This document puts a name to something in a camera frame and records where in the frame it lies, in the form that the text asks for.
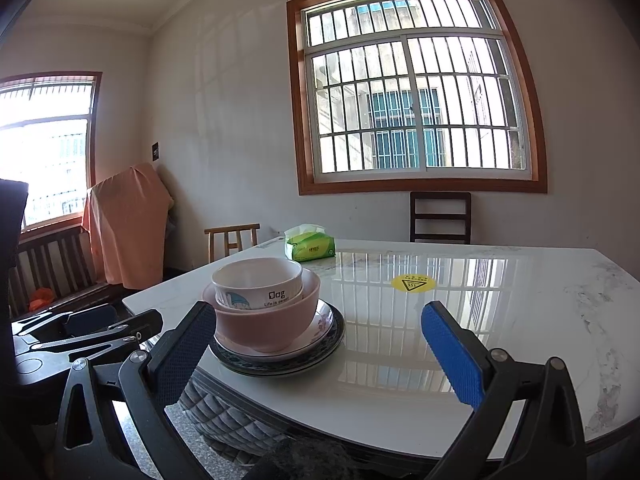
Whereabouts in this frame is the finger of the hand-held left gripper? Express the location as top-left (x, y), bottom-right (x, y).
top-left (30, 308), bottom-right (165, 361)
top-left (12, 304), bottom-right (118, 341)

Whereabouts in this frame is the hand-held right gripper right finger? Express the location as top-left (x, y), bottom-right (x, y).
top-left (421, 301), bottom-right (588, 480)

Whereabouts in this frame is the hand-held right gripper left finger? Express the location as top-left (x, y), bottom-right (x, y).
top-left (54, 301), bottom-right (218, 480)

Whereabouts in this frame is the pink bowl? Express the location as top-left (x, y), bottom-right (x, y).
top-left (202, 269), bottom-right (322, 354)

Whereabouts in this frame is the white dog print bowl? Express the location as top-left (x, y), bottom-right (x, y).
top-left (211, 257), bottom-right (304, 310)

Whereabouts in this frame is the white rabbit print bowl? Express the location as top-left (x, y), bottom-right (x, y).
top-left (214, 285), bottom-right (306, 311)

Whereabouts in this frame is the white plate with pink flowers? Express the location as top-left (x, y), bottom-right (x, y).
top-left (212, 298), bottom-right (335, 358)

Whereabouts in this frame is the orange plastic bag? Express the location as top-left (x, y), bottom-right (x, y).
top-left (28, 287), bottom-right (53, 312)

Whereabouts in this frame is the dark wooden bench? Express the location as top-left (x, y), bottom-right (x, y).
top-left (7, 225), bottom-right (136, 321)

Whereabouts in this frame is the grey quilted table skirt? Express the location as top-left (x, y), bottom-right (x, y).
top-left (180, 377), bottom-right (301, 466)

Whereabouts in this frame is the yellow round sticker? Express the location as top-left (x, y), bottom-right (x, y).
top-left (390, 274), bottom-right (432, 293)

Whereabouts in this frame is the orange cloth cover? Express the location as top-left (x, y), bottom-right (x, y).
top-left (81, 162), bottom-right (175, 290)

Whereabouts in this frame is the light wooden chair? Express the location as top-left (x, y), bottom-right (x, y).
top-left (204, 223), bottom-right (261, 264)

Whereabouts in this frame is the dark wooden chair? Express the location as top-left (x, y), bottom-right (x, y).
top-left (409, 191), bottom-right (472, 245)

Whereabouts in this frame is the dark fuzzy cloth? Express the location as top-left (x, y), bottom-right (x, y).
top-left (250, 437), bottom-right (361, 480)

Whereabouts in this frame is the green tissue pack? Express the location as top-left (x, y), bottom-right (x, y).
top-left (284, 223), bottom-right (337, 263)

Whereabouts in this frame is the side window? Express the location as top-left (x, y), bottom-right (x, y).
top-left (0, 71), bottom-right (103, 233)

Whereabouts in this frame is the large barred window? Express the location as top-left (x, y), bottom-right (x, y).
top-left (286, 0), bottom-right (548, 196)

